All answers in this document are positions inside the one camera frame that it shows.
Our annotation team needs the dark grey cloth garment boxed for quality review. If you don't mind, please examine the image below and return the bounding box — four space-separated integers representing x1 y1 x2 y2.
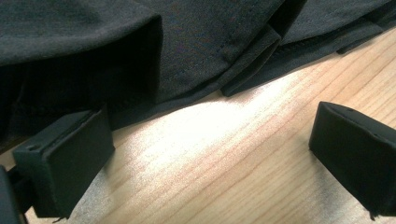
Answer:
0 0 396 155

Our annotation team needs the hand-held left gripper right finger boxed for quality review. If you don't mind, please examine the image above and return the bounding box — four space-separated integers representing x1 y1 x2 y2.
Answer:
308 101 396 218

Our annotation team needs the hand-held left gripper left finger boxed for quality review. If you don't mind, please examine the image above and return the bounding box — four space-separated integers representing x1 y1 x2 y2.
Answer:
12 105 116 220

